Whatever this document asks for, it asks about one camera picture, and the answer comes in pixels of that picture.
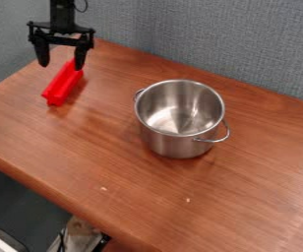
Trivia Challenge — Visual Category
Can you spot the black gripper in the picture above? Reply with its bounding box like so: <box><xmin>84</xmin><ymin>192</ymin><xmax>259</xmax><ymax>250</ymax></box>
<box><xmin>27</xmin><ymin>21</ymin><xmax>95</xmax><ymax>71</ymax></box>

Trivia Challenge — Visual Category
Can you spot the wooden table leg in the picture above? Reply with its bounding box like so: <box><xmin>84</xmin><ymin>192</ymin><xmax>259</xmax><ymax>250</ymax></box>
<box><xmin>45</xmin><ymin>216</ymin><xmax>111</xmax><ymax>252</ymax></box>

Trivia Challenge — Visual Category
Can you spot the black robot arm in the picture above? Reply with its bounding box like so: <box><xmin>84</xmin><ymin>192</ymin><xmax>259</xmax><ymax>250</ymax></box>
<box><xmin>27</xmin><ymin>0</ymin><xmax>95</xmax><ymax>71</ymax></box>

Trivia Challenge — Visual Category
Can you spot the red plastic block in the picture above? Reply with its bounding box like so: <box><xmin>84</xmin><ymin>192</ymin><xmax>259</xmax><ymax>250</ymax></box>
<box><xmin>40</xmin><ymin>60</ymin><xmax>83</xmax><ymax>106</ymax></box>

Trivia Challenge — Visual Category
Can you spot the stainless steel pot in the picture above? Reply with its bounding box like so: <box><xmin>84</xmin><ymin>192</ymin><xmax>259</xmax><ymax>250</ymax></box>
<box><xmin>132</xmin><ymin>79</ymin><xmax>230</xmax><ymax>158</ymax></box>

